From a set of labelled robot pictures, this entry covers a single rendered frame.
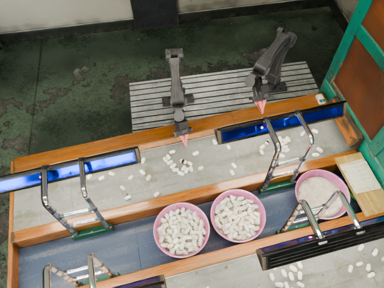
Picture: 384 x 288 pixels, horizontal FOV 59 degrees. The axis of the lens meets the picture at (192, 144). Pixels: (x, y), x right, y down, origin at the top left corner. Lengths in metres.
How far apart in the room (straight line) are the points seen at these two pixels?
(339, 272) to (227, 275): 0.50
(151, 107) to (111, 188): 0.60
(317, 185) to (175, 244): 0.78
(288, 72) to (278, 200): 0.92
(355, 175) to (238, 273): 0.78
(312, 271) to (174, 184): 0.77
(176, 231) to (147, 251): 0.17
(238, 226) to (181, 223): 0.28
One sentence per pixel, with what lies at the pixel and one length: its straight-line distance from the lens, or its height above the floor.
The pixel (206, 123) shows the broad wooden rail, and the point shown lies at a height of 0.76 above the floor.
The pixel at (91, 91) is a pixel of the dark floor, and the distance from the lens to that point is 3.26.
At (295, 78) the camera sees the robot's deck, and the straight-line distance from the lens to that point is 2.38.
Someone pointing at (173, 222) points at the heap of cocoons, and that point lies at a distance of 1.71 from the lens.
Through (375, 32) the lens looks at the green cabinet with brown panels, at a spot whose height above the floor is 1.30.
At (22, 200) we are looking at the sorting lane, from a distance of 1.96.
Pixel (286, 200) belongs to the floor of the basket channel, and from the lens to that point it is 1.87.
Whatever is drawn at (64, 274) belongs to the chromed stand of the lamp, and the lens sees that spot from 1.50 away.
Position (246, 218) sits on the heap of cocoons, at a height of 0.74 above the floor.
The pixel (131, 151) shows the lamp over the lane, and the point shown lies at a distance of 1.48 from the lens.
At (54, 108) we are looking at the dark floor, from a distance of 3.24.
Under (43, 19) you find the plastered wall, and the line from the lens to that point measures 3.79.
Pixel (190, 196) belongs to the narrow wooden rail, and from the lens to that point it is 1.73.
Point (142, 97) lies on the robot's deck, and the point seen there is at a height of 0.67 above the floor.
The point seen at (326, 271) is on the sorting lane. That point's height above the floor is 0.74.
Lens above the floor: 2.35
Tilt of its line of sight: 58 degrees down
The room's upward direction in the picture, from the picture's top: 2 degrees counter-clockwise
